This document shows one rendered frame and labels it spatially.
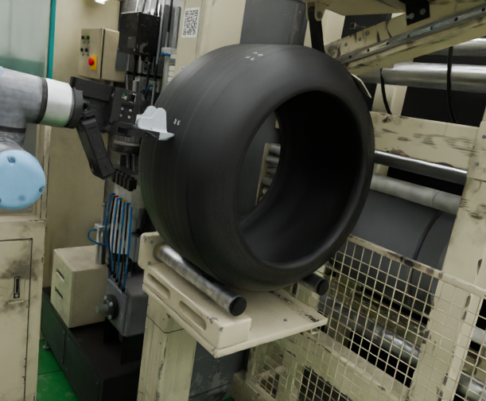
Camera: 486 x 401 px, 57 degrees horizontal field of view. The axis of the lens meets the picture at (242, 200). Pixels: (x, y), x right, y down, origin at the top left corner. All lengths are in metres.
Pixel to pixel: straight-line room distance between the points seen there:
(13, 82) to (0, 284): 0.84
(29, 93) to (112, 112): 0.14
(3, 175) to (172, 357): 0.98
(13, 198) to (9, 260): 0.84
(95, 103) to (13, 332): 0.94
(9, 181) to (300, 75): 0.58
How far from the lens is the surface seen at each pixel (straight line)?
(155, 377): 1.52
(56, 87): 0.79
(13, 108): 0.76
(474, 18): 1.20
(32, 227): 1.45
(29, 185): 0.63
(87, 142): 0.82
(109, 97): 0.82
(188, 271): 1.11
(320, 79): 0.98
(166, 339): 1.43
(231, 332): 1.01
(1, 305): 1.52
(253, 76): 0.89
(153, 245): 1.23
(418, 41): 1.26
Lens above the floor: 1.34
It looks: 13 degrees down
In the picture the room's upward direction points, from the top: 9 degrees clockwise
